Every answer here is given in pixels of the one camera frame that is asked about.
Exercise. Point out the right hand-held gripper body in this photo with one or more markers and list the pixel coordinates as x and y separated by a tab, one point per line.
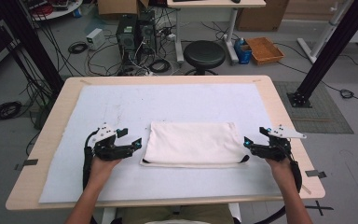
276	149

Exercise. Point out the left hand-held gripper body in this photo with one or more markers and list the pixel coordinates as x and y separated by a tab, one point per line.
108	149

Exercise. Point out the white tank top black trim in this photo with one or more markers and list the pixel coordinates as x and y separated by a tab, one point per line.
192	143

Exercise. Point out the person's right hand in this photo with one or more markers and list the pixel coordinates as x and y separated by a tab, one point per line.
279	169

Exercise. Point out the person's left hand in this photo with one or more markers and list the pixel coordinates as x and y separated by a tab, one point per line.
102	169

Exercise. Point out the grey tape strip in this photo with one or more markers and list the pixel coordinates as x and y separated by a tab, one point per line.
28	163
314	173

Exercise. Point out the white table mat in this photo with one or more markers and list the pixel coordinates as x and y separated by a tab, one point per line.
167	102

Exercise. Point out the grey floor mat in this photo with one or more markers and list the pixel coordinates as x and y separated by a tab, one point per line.
323	118

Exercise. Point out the black tape cross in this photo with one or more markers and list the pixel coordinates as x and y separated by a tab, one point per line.
319	207

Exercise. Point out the orange shallow tray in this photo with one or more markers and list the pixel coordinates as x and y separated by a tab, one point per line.
264	50

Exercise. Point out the blue plastic container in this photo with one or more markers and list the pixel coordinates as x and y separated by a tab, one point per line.
243	51

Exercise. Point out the person's olive trousers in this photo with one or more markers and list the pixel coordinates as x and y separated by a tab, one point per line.
199	215

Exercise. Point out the black computer tower green label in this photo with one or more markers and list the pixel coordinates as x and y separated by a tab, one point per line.
126	40

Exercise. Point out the black round stool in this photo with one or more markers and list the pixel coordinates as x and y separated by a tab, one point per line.
204	54

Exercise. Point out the small white box device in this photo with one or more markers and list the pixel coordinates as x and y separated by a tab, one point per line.
95	38

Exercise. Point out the black computer tower round fan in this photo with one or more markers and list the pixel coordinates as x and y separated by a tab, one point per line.
147	34

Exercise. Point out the white metal stand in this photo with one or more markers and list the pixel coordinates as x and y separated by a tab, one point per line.
323	34

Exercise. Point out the large brown cardboard box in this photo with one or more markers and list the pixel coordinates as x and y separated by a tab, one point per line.
261	15

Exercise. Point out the black computer mouse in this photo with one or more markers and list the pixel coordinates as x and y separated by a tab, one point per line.
236	1

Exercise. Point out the round white table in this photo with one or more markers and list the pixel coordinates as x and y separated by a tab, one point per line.
59	9

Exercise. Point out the white-legged wooden desk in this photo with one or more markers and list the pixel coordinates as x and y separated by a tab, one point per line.
205	3

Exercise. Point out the black keyboard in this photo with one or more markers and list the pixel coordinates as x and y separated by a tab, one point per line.
192	0

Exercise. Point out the black metal frame stand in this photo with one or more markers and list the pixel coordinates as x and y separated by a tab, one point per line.
329	53
34	49

